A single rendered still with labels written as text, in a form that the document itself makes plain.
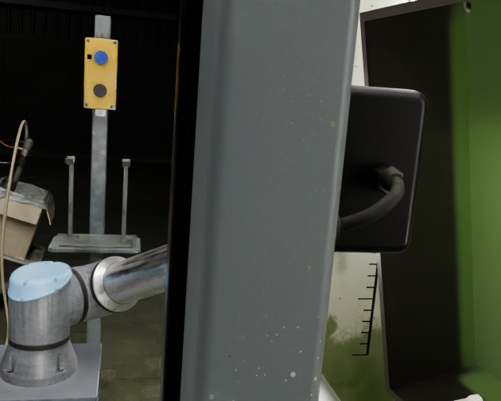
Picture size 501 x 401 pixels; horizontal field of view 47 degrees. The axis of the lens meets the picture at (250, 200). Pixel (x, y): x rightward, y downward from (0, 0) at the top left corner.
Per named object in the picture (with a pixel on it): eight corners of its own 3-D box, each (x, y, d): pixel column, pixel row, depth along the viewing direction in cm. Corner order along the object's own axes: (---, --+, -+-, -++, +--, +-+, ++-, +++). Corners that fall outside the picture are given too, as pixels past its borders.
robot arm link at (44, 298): (-4, 331, 148) (-4, 266, 145) (56, 316, 161) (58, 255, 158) (26, 352, 138) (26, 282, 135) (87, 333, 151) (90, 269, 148)
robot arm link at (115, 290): (52, 273, 160) (239, 200, 111) (106, 262, 173) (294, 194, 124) (64, 327, 158) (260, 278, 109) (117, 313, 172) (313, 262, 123)
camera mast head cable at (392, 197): (386, 236, 24) (395, 164, 23) (413, 251, 22) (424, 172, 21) (307, 234, 23) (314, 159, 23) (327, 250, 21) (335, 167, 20)
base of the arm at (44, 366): (-8, 388, 139) (-9, 350, 138) (7, 353, 158) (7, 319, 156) (73, 386, 143) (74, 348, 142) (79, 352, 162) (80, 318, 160)
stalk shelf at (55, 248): (137, 238, 236) (137, 235, 236) (137, 253, 214) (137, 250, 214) (57, 236, 229) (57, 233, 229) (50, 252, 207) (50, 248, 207)
